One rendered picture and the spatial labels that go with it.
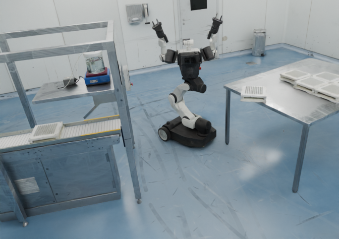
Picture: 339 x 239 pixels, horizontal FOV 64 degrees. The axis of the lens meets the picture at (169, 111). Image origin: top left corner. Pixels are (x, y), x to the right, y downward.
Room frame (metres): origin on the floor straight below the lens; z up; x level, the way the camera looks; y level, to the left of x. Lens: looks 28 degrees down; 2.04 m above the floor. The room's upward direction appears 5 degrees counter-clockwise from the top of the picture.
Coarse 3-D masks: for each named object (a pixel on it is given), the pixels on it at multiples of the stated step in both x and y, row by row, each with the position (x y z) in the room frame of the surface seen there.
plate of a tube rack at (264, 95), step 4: (244, 88) 2.56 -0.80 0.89; (252, 88) 2.54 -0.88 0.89; (264, 88) 2.51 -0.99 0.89; (244, 92) 2.46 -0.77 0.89; (248, 92) 2.45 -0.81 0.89; (264, 92) 2.42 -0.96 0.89; (244, 96) 2.40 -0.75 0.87; (248, 96) 2.39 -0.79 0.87; (252, 96) 2.37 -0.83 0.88; (256, 96) 2.36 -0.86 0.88; (260, 96) 2.35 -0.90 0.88; (264, 96) 2.34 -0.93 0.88
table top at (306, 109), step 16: (304, 64) 3.30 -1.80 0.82; (320, 64) 3.25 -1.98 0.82; (336, 64) 3.19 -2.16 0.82; (240, 80) 2.96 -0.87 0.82; (256, 80) 2.91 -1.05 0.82; (272, 80) 2.87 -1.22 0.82; (272, 96) 2.45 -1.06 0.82; (288, 96) 2.42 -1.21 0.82; (304, 96) 2.39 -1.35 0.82; (288, 112) 2.10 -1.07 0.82; (304, 112) 2.07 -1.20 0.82; (320, 112) 2.05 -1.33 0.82; (336, 112) 2.06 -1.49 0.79
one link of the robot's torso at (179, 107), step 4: (168, 96) 3.21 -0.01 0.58; (172, 96) 3.16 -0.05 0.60; (172, 100) 3.15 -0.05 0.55; (180, 100) 3.28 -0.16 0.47; (172, 104) 3.15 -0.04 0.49; (176, 104) 3.14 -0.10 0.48; (180, 104) 3.16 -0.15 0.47; (184, 104) 3.19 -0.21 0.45; (176, 108) 3.14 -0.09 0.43; (180, 108) 3.12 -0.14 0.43; (184, 108) 3.13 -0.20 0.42; (180, 112) 3.12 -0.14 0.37; (184, 112) 3.08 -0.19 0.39; (188, 112) 3.10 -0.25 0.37; (180, 116) 3.13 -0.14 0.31; (184, 116) 3.06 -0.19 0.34; (188, 116) 3.04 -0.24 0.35; (192, 116) 3.05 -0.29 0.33
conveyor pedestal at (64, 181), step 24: (24, 168) 1.95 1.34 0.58; (48, 168) 1.97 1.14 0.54; (72, 168) 2.00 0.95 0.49; (96, 168) 2.03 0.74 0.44; (0, 192) 1.91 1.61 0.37; (24, 192) 1.93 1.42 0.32; (48, 192) 1.96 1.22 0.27; (72, 192) 1.99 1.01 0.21; (96, 192) 2.02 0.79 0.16; (120, 192) 2.05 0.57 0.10; (0, 216) 1.89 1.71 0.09
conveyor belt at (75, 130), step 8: (112, 120) 2.27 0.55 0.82; (120, 120) 2.27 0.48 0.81; (72, 128) 2.18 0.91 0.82; (80, 128) 2.17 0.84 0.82; (88, 128) 2.16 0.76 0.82; (96, 128) 2.14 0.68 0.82; (104, 128) 2.13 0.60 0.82; (112, 128) 2.12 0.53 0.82; (120, 128) 2.11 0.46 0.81; (16, 136) 2.13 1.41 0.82; (24, 136) 2.12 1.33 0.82; (64, 136) 2.05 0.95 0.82; (72, 136) 2.04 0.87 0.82; (120, 136) 2.03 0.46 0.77; (0, 144) 2.02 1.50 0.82; (8, 144) 2.01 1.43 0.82; (16, 144) 1.99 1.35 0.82
